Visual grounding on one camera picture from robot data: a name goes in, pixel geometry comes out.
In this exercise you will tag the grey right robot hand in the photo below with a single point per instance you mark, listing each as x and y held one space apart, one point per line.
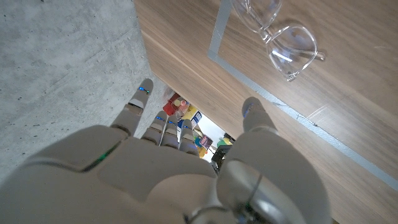
140 180

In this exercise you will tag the clear plastic glasses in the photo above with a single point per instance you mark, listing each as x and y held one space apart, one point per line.
292 49

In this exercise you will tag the grey tape outline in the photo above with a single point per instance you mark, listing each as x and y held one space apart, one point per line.
219 31

